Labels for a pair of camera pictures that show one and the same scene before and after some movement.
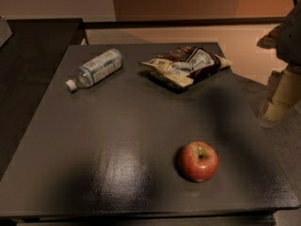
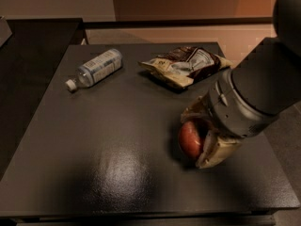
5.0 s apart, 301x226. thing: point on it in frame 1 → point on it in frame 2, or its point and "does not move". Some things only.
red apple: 198,161 → 190,140
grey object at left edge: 6,31 does not move
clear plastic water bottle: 96,69 does not move
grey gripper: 291,38 → 235,110
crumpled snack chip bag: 184,66 does not move
